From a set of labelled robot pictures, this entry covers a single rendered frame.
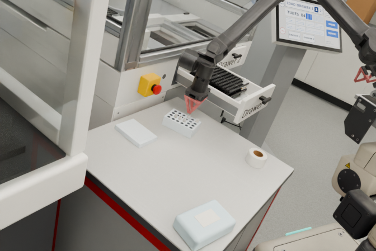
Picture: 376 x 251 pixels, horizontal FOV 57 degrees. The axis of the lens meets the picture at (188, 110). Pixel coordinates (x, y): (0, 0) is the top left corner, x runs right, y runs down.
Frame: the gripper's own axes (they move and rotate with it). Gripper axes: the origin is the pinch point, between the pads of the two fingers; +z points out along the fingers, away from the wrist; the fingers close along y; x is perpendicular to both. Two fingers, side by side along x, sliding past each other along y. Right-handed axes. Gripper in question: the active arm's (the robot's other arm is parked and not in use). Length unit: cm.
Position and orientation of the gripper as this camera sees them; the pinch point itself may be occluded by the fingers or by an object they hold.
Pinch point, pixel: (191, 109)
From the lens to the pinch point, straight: 132.1
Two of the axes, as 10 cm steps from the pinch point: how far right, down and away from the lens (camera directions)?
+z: -2.9, 8.3, 4.7
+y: -4.1, 3.4, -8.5
